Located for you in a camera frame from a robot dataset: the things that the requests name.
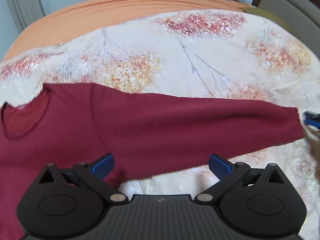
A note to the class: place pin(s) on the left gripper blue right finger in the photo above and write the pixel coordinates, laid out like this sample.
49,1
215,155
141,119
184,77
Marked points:
230,175

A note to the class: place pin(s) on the olive green pillow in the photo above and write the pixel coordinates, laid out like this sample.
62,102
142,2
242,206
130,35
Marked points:
270,16

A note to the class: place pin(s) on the orange bed sheet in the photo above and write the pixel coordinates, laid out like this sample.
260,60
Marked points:
78,19

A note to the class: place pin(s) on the padded beige headboard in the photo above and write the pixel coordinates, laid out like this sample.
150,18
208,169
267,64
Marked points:
301,15

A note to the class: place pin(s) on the white sheer curtain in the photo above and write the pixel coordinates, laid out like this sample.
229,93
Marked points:
25,12

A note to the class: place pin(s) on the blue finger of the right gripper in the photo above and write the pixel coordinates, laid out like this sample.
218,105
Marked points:
312,119

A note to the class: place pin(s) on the floral beige quilt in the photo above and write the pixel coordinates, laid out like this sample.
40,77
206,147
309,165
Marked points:
195,53

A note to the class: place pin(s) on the dark red long-sleeve shirt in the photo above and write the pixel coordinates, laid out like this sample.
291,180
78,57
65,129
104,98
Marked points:
148,134

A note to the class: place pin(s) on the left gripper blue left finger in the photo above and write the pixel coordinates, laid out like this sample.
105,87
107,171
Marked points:
92,176

